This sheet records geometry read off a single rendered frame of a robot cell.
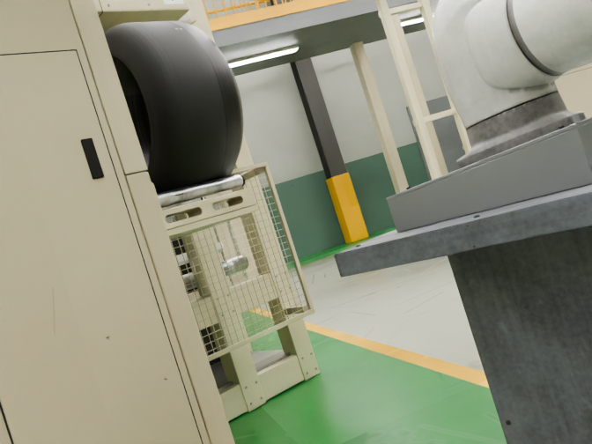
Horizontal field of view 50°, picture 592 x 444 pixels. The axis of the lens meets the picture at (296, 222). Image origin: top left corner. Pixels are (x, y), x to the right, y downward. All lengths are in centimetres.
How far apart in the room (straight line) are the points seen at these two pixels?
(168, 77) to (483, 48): 110
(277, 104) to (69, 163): 1052
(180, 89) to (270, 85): 982
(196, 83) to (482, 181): 115
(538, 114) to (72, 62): 81
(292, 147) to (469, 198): 1059
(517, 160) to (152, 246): 67
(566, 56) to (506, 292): 35
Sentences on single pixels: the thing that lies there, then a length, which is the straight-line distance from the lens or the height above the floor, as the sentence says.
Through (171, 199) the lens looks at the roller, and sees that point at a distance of 193.
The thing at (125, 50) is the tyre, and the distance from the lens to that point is 201.
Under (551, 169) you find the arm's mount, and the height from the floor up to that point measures 68.
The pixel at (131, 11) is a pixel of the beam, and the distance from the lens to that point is 253.
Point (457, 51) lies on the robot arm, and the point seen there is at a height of 90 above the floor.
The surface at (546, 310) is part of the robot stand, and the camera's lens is 101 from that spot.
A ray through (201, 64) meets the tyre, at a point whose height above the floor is 125.
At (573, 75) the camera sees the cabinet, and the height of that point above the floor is 118.
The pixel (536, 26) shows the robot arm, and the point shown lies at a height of 88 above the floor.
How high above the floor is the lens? 73
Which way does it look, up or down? level
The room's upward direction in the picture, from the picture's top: 18 degrees counter-clockwise
